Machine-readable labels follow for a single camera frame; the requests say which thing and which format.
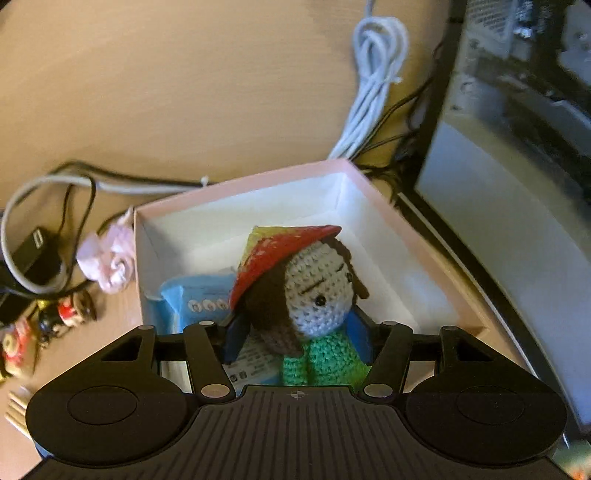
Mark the white printed packet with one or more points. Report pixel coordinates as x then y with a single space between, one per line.
251 362

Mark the red and white figurine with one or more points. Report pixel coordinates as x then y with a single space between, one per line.
74 311

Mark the pale tissue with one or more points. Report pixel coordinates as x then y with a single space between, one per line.
111 258

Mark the computer monitor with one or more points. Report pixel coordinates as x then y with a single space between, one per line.
498 194

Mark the pink cardboard box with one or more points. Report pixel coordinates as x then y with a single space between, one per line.
258 203

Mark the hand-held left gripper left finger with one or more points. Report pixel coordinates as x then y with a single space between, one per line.
238 339

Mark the black adapter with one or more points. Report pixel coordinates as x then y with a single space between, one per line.
34 251

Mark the yellow packet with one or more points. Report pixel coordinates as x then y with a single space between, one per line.
258 237

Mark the blue wet wipe packet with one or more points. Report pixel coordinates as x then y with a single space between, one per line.
198 295

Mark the dark small figurine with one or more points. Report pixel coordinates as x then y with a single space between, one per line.
46 328

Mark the beige wooden sticks bundle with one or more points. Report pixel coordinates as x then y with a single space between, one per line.
18 408

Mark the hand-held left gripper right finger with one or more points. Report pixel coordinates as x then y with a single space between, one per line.
361 334

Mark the crochet doll with red hat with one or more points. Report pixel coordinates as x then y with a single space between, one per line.
318 286

